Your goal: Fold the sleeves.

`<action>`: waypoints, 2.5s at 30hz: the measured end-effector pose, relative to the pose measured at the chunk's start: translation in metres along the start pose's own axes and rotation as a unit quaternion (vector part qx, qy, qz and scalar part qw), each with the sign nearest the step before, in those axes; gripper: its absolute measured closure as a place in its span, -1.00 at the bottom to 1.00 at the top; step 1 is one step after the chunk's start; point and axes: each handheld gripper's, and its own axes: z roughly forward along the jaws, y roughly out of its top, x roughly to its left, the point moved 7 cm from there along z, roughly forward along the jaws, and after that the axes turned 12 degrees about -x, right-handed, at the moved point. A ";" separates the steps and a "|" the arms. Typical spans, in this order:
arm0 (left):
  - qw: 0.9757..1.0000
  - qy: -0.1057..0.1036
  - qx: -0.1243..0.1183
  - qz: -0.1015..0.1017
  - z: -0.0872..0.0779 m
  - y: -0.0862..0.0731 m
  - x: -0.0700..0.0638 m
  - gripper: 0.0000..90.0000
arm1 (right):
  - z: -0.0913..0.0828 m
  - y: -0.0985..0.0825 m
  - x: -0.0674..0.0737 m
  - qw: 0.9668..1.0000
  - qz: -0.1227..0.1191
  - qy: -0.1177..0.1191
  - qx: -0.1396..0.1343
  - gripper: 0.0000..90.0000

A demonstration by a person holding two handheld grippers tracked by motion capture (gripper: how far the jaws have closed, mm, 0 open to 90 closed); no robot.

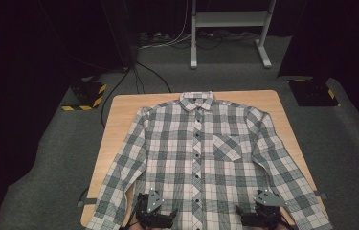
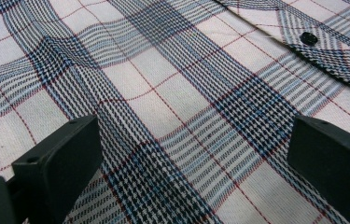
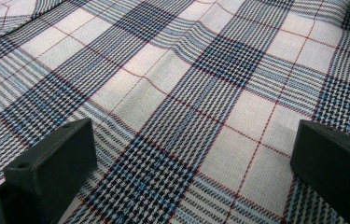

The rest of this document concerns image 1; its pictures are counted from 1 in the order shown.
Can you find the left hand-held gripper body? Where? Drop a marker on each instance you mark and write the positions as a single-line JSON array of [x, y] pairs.
[[154, 199]]

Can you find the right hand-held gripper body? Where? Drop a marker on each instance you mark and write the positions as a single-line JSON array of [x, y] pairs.
[[268, 199]]

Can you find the plaid button-up shirt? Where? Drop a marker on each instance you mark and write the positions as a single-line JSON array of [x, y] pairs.
[[174, 143]]

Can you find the dark upright pole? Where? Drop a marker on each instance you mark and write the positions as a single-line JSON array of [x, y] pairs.
[[121, 32]]

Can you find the person's right hand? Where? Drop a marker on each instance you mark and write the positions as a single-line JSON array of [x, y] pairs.
[[284, 226]]

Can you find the white metal stand frame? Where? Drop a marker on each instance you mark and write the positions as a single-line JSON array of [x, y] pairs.
[[231, 19]]

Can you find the grey table bracket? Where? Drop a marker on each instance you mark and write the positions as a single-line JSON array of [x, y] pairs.
[[87, 201], [322, 195]]

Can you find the black base with yellow stripes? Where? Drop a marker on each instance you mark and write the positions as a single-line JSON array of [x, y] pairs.
[[86, 94], [314, 92]]

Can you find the power strip with plugs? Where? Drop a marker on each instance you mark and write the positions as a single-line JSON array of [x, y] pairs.
[[154, 37]]

